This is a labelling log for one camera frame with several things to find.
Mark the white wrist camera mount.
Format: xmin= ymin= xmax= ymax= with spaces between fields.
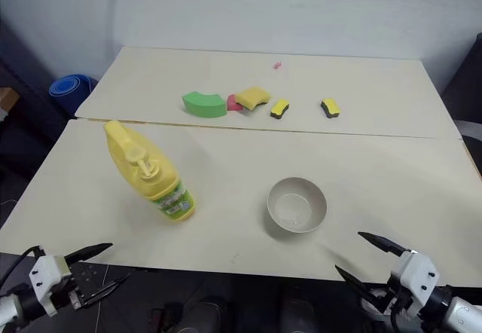
xmin=390 ymin=249 xmax=441 ymax=317
xmin=29 ymin=254 xmax=73 ymax=317

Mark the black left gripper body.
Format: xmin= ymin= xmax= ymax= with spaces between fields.
xmin=50 ymin=263 xmax=111 ymax=312

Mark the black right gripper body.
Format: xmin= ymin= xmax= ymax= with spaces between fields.
xmin=371 ymin=272 xmax=413 ymax=316

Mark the large yellow wavy sponge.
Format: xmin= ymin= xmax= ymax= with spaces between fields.
xmin=234 ymin=86 xmax=272 ymax=112

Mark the small yellow black sponge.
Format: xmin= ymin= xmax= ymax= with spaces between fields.
xmin=320 ymin=97 xmax=343 ymax=120
xmin=270 ymin=99 xmax=290 ymax=119

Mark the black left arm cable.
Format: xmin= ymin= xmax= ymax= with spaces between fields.
xmin=0 ymin=245 xmax=42 ymax=292

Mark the green curved sponge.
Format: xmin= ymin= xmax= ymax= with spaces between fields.
xmin=181 ymin=90 xmax=228 ymax=118

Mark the beige round bowl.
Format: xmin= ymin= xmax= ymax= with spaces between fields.
xmin=267 ymin=176 xmax=328 ymax=235

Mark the red sponge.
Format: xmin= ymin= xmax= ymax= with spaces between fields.
xmin=225 ymin=93 xmax=246 ymax=113

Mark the yellow detergent bottle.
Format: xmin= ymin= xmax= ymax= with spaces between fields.
xmin=103 ymin=119 xmax=197 ymax=222

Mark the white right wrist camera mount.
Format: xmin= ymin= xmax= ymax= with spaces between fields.
xmin=390 ymin=249 xmax=441 ymax=317

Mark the brown cardboard box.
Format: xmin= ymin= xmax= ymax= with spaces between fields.
xmin=0 ymin=87 xmax=20 ymax=113

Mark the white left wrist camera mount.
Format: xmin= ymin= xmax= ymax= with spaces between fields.
xmin=29 ymin=254 xmax=73 ymax=317

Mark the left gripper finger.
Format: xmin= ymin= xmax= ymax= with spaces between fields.
xmin=79 ymin=273 xmax=133 ymax=308
xmin=64 ymin=243 xmax=114 ymax=264

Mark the blue round container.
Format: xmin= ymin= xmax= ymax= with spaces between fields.
xmin=48 ymin=75 xmax=99 ymax=118

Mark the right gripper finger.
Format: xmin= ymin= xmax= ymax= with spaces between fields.
xmin=334 ymin=264 xmax=382 ymax=310
xmin=357 ymin=231 xmax=412 ymax=258

